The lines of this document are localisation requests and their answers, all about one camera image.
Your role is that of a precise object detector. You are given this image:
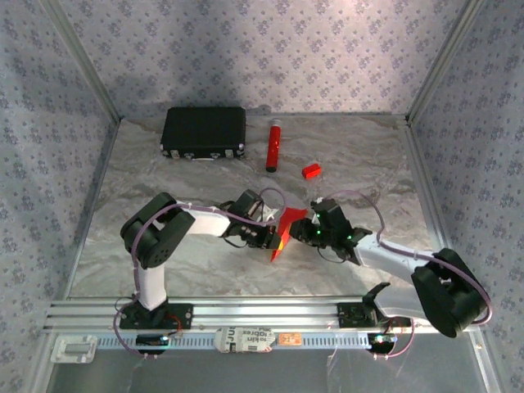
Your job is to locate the white slotted cable duct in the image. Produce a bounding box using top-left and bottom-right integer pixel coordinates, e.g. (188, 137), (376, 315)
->
(96, 330), (372, 350)

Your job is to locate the red cylinder tube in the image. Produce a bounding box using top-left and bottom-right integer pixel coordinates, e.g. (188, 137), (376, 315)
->
(264, 117), (284, 173)

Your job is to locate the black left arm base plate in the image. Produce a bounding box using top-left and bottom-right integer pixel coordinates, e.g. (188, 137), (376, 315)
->
(118, 303), (194, 331)

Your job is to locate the aluminium frame post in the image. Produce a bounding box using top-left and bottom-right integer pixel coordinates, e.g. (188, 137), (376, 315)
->
(407, 0), (490, 122)
(40, 0), (124, 122)

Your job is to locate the printed paper roll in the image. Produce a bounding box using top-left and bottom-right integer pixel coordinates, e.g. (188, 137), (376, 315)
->
(214, 326), (276, 354)

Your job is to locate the aluminium side rail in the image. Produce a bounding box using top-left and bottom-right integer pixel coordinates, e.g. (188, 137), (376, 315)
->
(403, 116), (468, 298)
(63, 118), (124, 300)

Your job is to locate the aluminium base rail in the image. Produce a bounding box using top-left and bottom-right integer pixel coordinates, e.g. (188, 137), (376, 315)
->
(43, 297), (486, 332)

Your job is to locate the black hard case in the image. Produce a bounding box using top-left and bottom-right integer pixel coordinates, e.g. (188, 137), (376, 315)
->
(159, 106), (247, 160)

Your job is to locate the red paper sheet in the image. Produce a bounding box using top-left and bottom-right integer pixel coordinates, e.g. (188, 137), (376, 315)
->
(269, 206), (309, 263)

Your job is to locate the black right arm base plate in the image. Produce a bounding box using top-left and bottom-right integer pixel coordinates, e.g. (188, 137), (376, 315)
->
(336, 301), (413, 328)

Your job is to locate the white plastic bracket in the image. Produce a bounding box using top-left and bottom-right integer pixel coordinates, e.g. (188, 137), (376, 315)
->
(50, 334), (98, 364)

